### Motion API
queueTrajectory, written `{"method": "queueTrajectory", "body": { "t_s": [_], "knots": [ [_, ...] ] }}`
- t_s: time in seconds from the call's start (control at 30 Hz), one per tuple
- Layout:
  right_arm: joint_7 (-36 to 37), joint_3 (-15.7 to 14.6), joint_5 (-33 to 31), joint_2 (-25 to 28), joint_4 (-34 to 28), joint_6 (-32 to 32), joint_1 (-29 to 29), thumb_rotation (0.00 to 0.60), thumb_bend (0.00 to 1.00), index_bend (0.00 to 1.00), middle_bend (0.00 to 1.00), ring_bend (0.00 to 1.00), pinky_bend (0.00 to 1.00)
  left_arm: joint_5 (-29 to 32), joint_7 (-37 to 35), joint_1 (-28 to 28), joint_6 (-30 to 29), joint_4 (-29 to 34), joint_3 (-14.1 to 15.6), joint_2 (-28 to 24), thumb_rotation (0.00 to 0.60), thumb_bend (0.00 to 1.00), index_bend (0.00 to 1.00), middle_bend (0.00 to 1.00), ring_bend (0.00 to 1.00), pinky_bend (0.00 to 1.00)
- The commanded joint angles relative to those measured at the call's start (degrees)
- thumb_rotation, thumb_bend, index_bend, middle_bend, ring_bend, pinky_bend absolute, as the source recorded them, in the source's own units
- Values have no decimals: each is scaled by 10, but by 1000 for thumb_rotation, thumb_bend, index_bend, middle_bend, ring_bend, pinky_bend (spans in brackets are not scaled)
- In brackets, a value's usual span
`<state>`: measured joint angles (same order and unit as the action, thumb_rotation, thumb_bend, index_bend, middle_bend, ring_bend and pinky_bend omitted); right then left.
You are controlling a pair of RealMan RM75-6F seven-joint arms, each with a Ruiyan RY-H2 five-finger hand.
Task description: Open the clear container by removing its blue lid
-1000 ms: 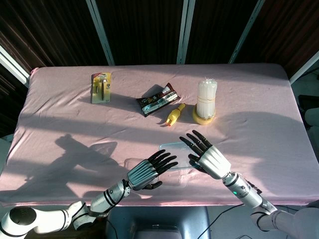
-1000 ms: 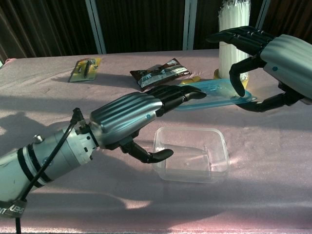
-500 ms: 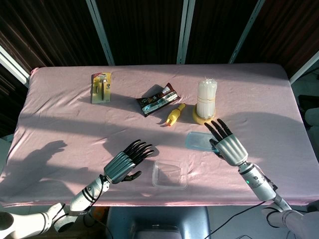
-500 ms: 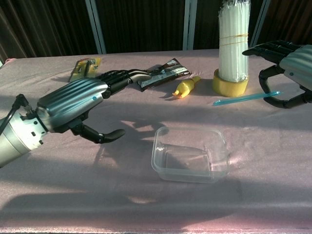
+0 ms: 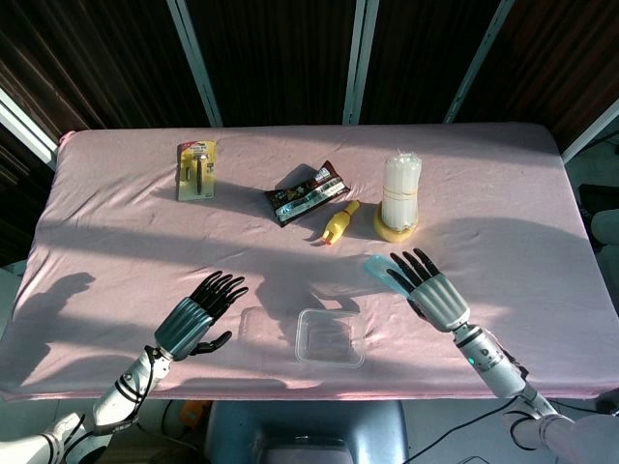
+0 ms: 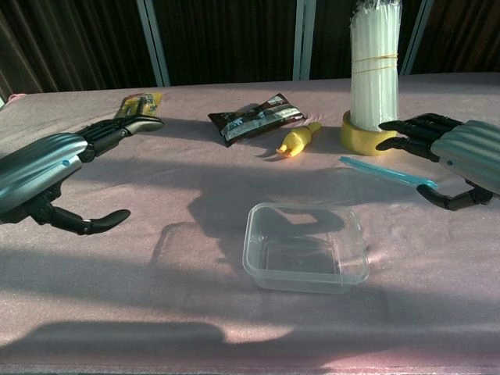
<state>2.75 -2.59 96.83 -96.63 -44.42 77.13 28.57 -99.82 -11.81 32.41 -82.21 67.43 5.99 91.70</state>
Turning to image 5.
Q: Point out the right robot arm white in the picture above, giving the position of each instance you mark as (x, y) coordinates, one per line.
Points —
(498, 372)

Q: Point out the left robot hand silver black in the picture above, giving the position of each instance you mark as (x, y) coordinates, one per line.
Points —
(186, 324)

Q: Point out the dark brown snack wrapper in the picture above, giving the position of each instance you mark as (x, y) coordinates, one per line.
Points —
(304, 195)

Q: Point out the yellow rubber chicken toy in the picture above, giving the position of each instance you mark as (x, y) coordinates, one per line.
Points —
(338, 224)

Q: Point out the black object beside table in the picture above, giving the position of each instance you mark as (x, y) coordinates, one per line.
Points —
(599, 198)

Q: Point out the razor in yellow blister pack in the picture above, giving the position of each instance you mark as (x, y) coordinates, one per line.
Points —
(196, 171)

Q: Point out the yellow tape roll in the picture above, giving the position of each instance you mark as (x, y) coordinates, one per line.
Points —
(387, 233)

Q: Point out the pink tablecloth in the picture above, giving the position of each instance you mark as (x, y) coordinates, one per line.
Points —
(145, 241)

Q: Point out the clear plastic container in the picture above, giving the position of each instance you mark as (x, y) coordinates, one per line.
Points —
(378, 270)
(329, 340)

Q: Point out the white window frame post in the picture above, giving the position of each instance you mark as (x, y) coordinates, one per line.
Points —
(24, 125)
(196, 63)
(360, 63)
(476, 63)
(592, 130)

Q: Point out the orange object under table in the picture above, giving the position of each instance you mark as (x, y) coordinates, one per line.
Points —
(192, 414)

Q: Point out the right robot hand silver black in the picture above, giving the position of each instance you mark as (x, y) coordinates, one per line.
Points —
(442, 302)

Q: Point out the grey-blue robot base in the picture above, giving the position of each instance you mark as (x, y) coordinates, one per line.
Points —
(309, 420)

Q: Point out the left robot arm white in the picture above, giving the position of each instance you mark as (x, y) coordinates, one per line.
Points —
(126, 391)

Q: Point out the bundle of white straws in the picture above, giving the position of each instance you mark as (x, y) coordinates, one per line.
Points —
(400, 188)

